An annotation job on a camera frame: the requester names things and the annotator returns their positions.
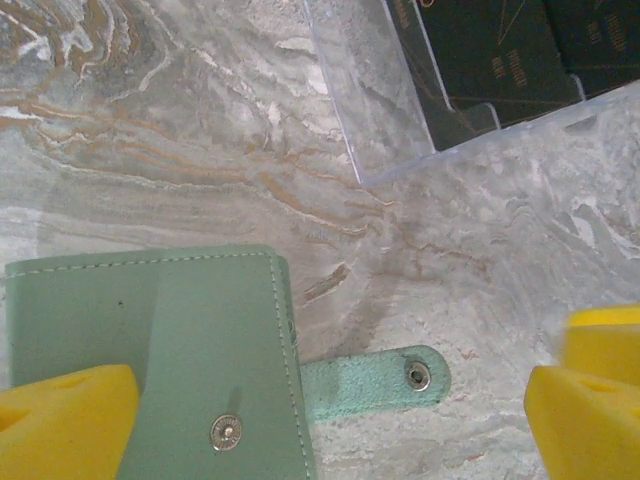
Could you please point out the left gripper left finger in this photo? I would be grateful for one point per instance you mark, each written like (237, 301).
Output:
(65, 425)

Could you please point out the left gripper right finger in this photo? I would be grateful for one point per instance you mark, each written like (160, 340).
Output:
(595, 430)

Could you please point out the dark credit card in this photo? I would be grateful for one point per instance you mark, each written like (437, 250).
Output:
(480, 50)

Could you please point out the clear acrylic card stand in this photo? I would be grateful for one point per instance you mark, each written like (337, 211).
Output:
(350, 100)

